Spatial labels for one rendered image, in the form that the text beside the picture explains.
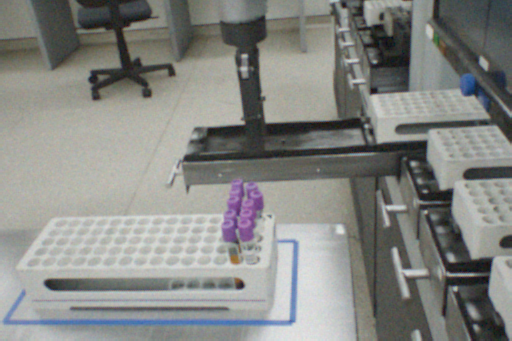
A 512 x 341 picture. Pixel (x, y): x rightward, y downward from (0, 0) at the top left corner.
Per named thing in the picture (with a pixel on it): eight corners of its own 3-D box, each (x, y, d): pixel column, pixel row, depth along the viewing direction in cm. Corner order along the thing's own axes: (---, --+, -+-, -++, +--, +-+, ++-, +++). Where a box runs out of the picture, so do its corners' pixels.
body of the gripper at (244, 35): (264, 21, 81) (270, 78, 85) (266, 7, 88) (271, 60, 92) (216, 26, 81) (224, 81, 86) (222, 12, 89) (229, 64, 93)
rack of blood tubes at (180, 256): (279, 251, 69) (275, 212, 66) (274, 309, 60) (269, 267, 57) (64, 254, 73) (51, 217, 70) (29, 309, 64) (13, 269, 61)
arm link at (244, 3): (267, -29, 85) (271, 8, 88) (213, -23, 86) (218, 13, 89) (265, -17, 77) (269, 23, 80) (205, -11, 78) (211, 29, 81)
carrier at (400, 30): (410, 59, 125) (411, 34, 122) (401, 60, 125) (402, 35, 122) (401, 44, 135) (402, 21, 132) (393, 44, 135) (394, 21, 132)
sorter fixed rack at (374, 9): (464, 12, 159) (466, -9, 156) (474, 22, 151) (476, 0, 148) (363, 21, 162) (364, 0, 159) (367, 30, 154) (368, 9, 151)
